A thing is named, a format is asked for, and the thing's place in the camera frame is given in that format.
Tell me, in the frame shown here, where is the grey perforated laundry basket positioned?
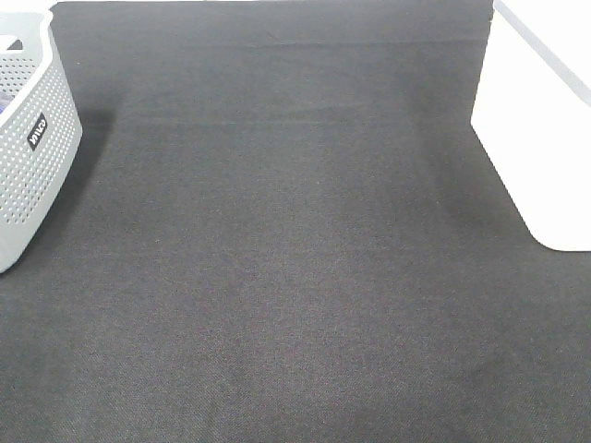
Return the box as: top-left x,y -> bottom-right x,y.
1,10 -> 83,270

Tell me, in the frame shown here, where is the white plastic bin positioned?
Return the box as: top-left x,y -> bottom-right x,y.
471,1 -> 590,252

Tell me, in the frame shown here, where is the black fabric table mat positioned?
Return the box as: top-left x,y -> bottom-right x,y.
1,1 -> 590,442

